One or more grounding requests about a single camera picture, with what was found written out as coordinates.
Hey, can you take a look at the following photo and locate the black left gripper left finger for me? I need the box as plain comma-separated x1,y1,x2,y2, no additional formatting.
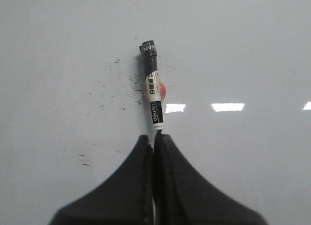
50,135,154,225

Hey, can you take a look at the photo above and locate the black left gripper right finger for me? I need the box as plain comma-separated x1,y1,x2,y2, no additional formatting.
154,131,267,225

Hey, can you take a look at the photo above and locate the black white whiteboard marker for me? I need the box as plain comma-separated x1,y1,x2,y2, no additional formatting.
139,40,166,138

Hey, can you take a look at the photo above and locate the white whiteboard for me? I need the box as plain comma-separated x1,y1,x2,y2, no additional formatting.
0,0,311,225

